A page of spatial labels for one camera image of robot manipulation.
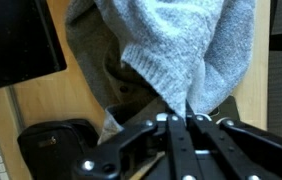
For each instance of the black computer monitor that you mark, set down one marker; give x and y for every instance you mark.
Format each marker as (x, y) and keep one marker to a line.
(14, 40)

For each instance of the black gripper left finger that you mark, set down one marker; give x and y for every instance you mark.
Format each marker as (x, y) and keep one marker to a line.
(177, 146)

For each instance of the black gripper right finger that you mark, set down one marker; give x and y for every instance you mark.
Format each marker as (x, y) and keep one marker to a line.
(241, 150)

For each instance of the black zip pouch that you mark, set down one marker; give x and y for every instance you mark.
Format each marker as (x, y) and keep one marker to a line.
(54, 146)

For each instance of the grey knit sweater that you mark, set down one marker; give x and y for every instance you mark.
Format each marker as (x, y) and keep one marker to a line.
(181, 43)

